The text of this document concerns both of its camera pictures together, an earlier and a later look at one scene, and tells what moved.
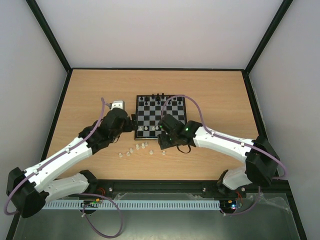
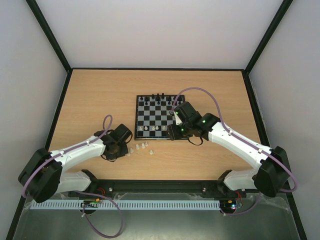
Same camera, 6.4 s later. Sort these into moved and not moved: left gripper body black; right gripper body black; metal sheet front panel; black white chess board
Moved: left gripper body black; right gripper body black
Not moved: black white chess board; metal sheet front panel
